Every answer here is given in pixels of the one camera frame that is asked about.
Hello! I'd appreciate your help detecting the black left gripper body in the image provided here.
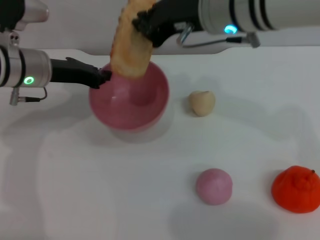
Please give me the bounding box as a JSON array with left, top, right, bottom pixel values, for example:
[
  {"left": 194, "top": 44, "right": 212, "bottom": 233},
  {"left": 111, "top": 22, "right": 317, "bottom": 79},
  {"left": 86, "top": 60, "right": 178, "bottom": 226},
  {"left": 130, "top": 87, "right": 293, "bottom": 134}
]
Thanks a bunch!
[{"left": 49, "top": 57, "right": 102, "bottom": 88}]

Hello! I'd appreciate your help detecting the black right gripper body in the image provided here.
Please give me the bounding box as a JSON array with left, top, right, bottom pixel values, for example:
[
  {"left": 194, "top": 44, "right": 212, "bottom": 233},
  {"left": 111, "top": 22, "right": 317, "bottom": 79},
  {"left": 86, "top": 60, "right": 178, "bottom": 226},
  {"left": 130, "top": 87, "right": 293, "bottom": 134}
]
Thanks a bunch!
[{"left": 152, "top": 0, "right": 204, "bottom": 48}]

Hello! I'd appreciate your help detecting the long ridged orange bread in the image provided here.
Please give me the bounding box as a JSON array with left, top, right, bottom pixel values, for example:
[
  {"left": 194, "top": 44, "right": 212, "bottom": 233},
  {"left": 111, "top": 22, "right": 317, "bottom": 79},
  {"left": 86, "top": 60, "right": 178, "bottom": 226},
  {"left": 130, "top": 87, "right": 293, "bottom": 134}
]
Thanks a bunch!
[{"left": 109, "top": 0, "right": 157, "bottom": 79}]

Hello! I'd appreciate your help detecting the pink plastic bowl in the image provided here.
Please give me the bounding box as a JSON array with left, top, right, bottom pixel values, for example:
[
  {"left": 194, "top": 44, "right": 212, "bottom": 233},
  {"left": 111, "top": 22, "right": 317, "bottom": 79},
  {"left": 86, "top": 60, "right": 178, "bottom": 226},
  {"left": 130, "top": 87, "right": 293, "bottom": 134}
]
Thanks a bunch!
[{"left": 88, "top": 61, "right": 170, "bottom": 133}]

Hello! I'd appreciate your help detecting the beige peach-shaped bun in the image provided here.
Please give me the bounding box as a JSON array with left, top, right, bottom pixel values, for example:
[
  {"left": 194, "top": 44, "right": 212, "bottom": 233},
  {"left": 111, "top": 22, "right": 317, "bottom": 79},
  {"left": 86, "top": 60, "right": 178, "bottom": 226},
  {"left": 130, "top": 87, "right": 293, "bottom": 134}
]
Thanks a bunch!
[{"left": 188, "top": 90, "right": 216, "bottom": 117}]

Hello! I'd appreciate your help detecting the pink round bun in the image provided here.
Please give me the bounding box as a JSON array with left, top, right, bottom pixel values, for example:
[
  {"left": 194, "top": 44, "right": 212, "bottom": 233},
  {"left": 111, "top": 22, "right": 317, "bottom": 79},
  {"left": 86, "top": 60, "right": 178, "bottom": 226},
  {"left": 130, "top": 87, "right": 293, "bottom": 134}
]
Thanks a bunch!
[{"left": 195, "top": 168, "right": 233, "bottom": 206}]

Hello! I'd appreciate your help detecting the orange-red persimmon bun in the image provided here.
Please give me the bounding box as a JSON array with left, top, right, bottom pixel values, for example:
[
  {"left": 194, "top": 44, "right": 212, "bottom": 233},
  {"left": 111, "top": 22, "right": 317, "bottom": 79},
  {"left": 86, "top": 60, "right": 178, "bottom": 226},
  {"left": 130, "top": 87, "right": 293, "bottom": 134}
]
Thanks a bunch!
[{"left": 271, "top": 165, "right": 320, "bottom": 214}]

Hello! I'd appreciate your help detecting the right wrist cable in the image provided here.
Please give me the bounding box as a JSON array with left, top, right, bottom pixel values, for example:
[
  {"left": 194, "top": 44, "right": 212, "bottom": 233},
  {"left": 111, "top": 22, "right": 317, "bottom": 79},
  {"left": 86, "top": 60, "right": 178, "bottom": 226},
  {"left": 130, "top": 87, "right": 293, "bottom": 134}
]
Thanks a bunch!
[{"left": 176, "top": 21, "right": 261, "bottom": 49}]

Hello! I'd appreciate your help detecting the wrist cable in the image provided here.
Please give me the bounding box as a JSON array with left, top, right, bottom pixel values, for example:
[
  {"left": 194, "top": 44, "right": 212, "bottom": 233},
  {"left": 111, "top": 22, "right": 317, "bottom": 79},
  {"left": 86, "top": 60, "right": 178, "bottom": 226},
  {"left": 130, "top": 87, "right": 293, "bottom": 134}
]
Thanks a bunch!
[
  {"left": 9, "top": 86, "right": 48, "bottom": 106},
  {"left": 176, "top": 21, "right": 261, "bottom": 49}
]

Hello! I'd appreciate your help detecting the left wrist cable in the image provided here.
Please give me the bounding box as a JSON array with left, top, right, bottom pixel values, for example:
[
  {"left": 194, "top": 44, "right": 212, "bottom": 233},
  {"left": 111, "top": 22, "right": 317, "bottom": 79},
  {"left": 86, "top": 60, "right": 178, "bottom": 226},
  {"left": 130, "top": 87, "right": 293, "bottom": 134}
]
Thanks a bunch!
[{"left": 9, "top": 86, "right": 48, "bottom": 106}]

